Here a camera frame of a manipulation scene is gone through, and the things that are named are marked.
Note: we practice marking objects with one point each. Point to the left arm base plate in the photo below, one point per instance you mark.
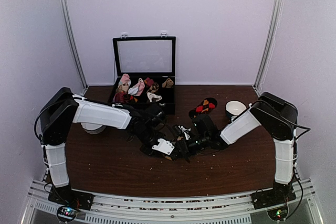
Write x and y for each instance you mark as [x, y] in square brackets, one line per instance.
[65, 195]

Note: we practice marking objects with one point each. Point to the dark red rolled sock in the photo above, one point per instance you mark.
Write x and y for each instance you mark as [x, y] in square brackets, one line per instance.
[149, 82]

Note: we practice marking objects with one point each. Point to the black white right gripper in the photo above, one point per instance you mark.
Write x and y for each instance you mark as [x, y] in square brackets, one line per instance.
[185, 148]

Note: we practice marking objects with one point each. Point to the red brown sock in box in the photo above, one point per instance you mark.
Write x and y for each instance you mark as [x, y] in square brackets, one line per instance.
[124, 97]

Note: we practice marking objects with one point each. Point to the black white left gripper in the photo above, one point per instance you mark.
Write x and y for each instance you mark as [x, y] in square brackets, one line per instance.
[156, 152]

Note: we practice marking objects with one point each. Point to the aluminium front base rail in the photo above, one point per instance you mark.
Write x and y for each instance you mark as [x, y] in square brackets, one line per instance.
[229, 208]

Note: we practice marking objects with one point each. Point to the brown patterned rolled sock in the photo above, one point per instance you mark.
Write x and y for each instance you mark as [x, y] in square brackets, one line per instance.
[153, 88]

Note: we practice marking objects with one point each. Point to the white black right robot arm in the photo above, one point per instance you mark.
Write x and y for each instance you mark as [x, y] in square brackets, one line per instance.
[277, 116]

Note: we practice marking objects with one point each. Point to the white pink sock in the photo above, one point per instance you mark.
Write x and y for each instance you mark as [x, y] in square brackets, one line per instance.
[137, 89]

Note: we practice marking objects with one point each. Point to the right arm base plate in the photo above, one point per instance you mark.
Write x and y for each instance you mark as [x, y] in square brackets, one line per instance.
[272, 197]

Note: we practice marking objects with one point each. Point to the white fluted bowl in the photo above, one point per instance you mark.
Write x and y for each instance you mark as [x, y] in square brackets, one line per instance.
[93, 129]

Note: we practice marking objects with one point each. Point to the aluminium frame post right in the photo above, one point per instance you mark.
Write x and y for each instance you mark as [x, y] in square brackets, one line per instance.
[269, 45]

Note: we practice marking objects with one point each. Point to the white sock in box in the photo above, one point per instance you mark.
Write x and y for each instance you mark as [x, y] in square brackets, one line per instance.
[153, 98]

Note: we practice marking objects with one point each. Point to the aluminium frame post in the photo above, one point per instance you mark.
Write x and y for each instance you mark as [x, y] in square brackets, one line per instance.
[72, 43]
[269, 45]

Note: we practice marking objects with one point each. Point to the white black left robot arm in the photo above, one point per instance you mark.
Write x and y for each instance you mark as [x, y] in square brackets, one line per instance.
[66, 110]

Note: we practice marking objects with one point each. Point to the pink rolled sock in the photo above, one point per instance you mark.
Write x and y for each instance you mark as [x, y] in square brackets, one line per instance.
[124, 83]

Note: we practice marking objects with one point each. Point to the tan rolled sock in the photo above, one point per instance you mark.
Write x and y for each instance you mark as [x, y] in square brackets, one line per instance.
[168, 83]

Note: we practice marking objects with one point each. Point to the black box with glass lid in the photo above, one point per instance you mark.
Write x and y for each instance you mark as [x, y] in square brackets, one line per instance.
[142, 57]

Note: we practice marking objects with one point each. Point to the aluminium frame post left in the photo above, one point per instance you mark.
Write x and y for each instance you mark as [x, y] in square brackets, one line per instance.
[72, 43]

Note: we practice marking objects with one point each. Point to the red orange argyle sock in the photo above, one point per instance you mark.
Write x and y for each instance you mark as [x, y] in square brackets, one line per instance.
[205, 107]

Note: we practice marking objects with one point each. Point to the white bowl dark outside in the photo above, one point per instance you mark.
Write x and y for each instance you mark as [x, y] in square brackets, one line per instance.
[234, 108]

